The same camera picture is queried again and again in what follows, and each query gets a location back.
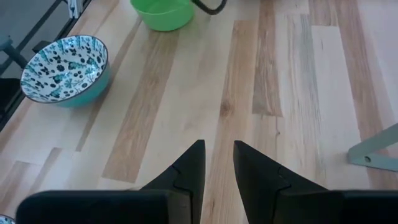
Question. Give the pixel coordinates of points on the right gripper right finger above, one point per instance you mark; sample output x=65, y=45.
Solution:
x=258, y=180

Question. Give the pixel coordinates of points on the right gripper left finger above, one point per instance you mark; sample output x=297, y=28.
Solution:
x=189, y=180

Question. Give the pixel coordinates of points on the green plastic mini bowl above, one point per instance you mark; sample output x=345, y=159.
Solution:
x=161, y=15

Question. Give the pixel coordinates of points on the blue floral mini bowl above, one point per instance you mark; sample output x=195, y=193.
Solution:
x=4, y=220
x=62, y=68

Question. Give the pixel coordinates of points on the green perforated metal shelf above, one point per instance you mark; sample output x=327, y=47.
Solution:
x=373, y=155

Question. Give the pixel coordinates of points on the silver extrusion piece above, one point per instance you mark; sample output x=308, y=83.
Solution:
x=75, y=7

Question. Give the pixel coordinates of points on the grey metal leg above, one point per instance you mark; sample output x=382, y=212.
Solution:
x=12, y=51

